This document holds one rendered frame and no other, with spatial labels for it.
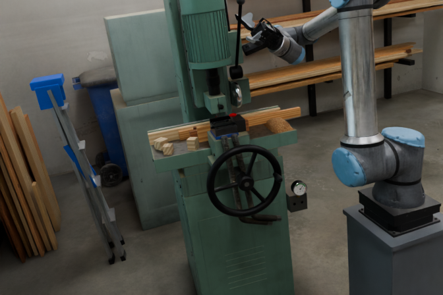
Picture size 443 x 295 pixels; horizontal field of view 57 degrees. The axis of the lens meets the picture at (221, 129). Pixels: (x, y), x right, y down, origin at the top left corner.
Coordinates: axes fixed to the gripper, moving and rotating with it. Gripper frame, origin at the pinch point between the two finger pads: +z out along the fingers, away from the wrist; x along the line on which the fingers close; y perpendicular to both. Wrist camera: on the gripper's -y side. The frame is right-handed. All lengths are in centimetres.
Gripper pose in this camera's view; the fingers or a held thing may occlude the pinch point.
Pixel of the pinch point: (238, 26)
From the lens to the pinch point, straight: 168.9
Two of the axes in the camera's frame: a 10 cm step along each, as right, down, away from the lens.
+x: 2.7, 7.5, -6.0
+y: 6.4, -6.1, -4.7
